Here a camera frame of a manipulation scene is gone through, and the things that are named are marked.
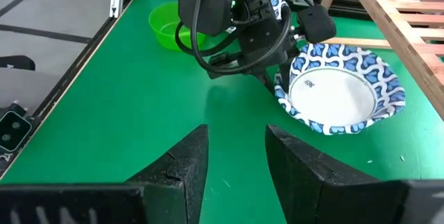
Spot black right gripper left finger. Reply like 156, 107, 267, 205
126, 123, 210, 224

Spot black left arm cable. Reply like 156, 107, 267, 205
175, 0, 293, 76

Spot black robot gripper housing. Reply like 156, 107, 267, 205
0, 55, 36, 71

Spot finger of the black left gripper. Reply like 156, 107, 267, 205
255, 71, 278, 96
279, 62, 291, 93

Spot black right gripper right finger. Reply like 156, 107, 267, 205
266, 124, 405, 224

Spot black depth camera box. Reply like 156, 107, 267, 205
0, 110, 33, 153

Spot slatted wooden shelf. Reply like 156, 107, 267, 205
321, 0, 444, 121

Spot green plastic bowl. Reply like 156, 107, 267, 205
148, 1, 209, 52

